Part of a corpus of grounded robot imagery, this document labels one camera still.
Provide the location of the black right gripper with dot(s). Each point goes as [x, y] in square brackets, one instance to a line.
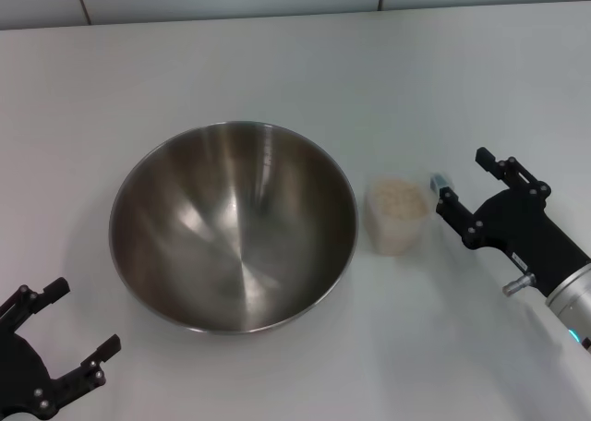
[526, 236]

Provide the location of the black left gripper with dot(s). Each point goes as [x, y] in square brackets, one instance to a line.
[20, 375]

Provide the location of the clear cup of rice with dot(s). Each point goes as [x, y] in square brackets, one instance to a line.
[397, 199]

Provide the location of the stainless steel mixing bowl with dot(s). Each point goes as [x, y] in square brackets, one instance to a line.
[233, 229]

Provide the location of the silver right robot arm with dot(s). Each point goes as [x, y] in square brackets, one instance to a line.
[575, 296]

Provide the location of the metal plug on right gripper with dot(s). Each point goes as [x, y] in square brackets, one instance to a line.
[518, 285]

